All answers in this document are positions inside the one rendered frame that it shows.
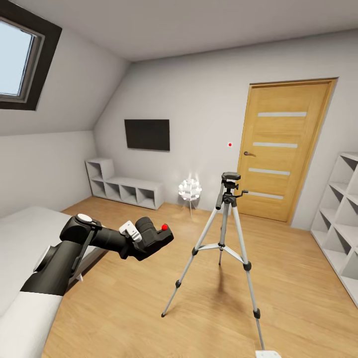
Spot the digital camera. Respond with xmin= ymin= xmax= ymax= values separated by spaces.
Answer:
xmin=133 ymin=217 xmax=174 ymax=261

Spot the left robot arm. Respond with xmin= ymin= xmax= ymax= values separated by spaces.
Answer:
xmin=0 ymin=214 xmax=146 ymax=358

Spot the camera tripod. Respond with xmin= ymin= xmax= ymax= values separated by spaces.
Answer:
xmin=161 ymin=172 xmax=265 ymax=351

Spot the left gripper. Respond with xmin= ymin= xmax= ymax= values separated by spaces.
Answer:
xmin=102 ymin=229 xmax=146 ymax=260

